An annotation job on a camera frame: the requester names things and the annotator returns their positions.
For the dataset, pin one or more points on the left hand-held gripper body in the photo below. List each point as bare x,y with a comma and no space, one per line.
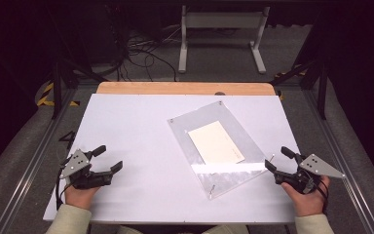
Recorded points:
76,164

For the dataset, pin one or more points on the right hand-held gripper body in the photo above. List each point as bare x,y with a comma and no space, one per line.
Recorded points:
318,167

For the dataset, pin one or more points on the cream paper card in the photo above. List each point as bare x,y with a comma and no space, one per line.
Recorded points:
214,143

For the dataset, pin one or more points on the person's left hand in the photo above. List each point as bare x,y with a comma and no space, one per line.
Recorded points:
79,198

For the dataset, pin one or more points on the person's right hand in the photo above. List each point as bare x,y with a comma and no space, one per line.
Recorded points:
308,203

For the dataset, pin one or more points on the black metal stand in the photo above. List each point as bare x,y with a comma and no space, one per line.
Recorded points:
321,94
57,91

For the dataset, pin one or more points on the yellow black floor tape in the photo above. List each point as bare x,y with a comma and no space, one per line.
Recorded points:
285,74
47,91

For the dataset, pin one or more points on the white metal table stand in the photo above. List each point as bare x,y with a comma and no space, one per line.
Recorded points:
224,20

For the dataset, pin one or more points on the aluminium rail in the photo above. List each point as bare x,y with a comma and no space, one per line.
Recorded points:
29,169
347,182

